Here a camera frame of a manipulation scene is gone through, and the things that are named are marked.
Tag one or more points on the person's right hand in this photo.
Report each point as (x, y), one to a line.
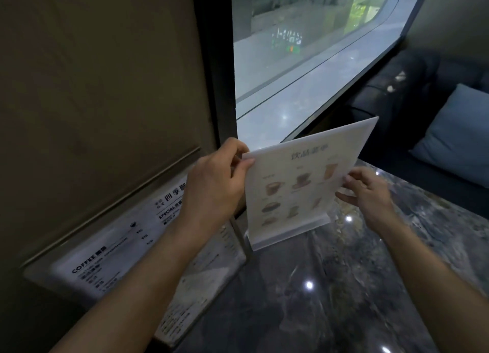
(372, 199)

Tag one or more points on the person's left hand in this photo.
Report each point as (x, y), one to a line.
(210, 188)

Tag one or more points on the person's left thumb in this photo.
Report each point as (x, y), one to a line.
(246, 168)

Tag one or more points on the person's right thumb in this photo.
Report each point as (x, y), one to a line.
(347, 198)

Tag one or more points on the white acrylic menu stand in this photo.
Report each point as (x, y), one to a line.
(301, 184)

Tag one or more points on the person's right forearm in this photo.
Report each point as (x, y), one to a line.
(431, 284)

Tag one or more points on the person's left forearm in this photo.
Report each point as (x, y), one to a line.
(145, 287)

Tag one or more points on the dark sofa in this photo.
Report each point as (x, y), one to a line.
(405, 108)

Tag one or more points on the small white scrap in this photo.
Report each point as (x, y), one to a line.
(400, 76)
(390, 89)

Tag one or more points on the glass window pane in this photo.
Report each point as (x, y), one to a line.
(298, 58)

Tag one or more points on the blue cushion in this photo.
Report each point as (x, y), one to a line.
(458, 135)

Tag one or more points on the large laminated menu sheet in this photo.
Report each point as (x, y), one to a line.
(114, 257)

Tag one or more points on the dark window frame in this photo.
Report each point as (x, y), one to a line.
(216, 66)

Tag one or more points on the metal wall trim strip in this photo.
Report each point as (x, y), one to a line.
(114, 205)

